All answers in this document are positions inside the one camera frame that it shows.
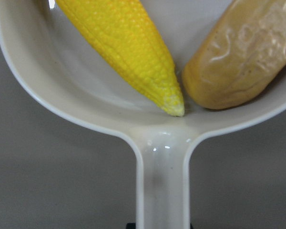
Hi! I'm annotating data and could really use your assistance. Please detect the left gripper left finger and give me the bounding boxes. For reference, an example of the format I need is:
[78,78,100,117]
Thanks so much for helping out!
[125,223,136,229]

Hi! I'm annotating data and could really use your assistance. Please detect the beige plastic dustpan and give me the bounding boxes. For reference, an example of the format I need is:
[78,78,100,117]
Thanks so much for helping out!
[0,0,286,229]

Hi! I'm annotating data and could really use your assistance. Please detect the brown toy potato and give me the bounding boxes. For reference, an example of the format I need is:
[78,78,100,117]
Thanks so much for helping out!
[182,0,286,110]

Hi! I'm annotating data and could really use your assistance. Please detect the yellow toy corn cob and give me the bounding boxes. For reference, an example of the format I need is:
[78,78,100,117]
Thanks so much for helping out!
[57,0,185,116]

